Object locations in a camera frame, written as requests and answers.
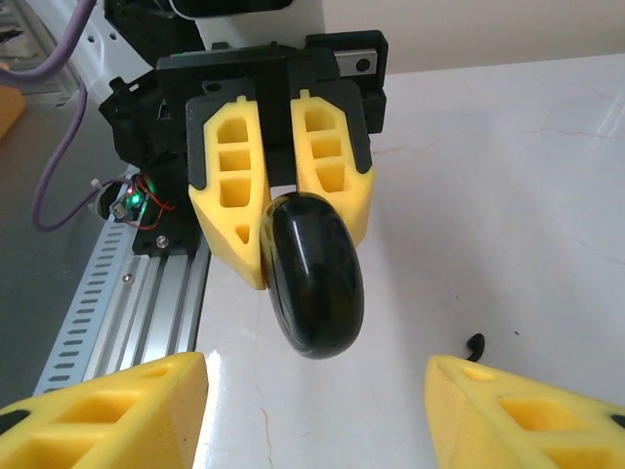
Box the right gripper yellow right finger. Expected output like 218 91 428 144
423 355 625 469

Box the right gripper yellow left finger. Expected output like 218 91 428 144
0 351 209 469

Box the black round cap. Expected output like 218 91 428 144
263 191 366 361

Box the controller board with green LED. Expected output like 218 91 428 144
90 173 177 231

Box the grey metal panel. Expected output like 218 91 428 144
0 100 129 409

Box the yellow block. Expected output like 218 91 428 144
0 83 26 141

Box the black wireless earbud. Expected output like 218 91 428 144
463 333 486 363

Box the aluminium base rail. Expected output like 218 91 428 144
111 243 212 387

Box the aluminium slotted rail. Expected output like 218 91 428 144
33 222 143 395

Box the purple camera cable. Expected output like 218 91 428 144
0 0 133 232

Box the aluminium table side rail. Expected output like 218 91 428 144
0 0 82 107

